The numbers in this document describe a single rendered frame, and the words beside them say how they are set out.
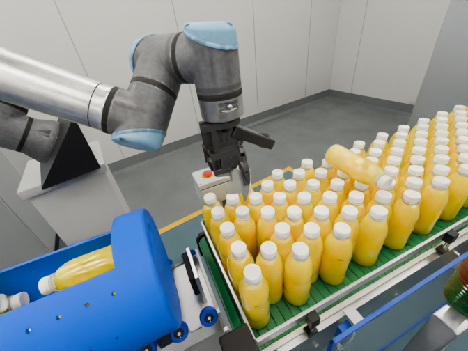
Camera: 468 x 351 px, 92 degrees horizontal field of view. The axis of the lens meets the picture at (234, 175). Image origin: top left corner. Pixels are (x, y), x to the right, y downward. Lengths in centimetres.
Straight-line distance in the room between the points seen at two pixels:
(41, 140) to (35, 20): 210
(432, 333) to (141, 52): 74
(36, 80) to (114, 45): 270
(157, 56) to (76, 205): 90
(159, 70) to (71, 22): 270
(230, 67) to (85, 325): 50
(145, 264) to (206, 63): 37
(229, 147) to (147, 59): 23
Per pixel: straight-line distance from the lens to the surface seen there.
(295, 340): 70
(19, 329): 54
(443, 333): 59
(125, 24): 321
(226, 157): 49
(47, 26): 316
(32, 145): 120
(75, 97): 47
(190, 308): 72
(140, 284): 48
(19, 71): 51
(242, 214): 64
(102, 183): 120
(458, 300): 50
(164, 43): 49
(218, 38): 42
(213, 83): 43
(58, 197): 122
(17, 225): 232
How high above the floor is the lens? 156
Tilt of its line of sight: 35 degrees down
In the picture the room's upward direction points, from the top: 7 degrees counter-clockwise
